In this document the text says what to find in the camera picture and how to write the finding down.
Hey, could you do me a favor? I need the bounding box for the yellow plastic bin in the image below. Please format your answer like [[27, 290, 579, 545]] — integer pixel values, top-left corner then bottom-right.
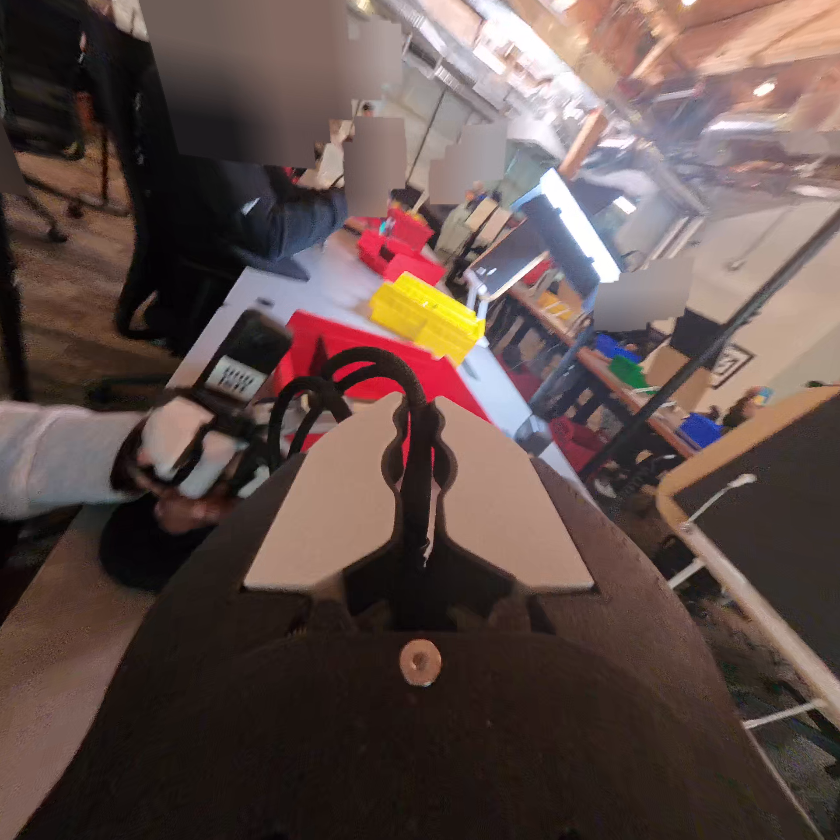
[[369, 271, 488, 366]]

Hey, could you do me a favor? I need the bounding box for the person's left forearm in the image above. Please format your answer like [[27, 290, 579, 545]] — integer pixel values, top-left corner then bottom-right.
[[0, 400, 148, 521]]

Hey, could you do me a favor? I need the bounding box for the black pole with round disc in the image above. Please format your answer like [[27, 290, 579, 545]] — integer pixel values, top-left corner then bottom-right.
[[581, 209, 840, 481]]

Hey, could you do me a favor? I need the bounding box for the black dimpled foam cushion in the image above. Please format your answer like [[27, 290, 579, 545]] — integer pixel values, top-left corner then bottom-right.
[[98, 492, 221, 593]]

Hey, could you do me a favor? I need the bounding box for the blue plastic bin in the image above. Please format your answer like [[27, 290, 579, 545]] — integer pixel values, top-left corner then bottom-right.
[[594, 333, 643, 363], [679, 413, 724, 448]]

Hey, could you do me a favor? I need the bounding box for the grey power adapter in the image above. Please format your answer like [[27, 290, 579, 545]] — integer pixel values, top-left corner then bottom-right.
[[515, 416, 553, 458]]

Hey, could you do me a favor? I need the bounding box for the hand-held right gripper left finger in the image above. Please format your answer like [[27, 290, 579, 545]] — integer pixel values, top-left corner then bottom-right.
[[244, 392, 404, 593]]

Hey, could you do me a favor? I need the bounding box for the person's left hand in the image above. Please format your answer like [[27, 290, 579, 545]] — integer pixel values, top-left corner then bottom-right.
[[110, 420, 234, 534]]

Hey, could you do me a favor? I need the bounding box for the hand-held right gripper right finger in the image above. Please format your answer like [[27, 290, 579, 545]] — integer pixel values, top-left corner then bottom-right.
[[430, 395, 595, 592]]

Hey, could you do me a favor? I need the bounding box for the black panel with wooden rim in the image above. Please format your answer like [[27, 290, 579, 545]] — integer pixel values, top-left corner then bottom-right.
[[462, 217, 553, 316], [656, 386, 840, 713]]

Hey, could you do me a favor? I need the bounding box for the LED light panel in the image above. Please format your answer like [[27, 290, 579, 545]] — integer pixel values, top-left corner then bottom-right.
[[524, 167, 626, 298]]

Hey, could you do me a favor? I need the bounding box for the black and white fiducial tag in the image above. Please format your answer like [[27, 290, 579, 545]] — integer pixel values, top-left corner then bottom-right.
[[712, 341, 756, 389]]

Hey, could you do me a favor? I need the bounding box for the black braided HDMI cable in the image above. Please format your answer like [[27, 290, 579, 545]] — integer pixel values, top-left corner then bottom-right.
[[266, 346, 439, 571]]

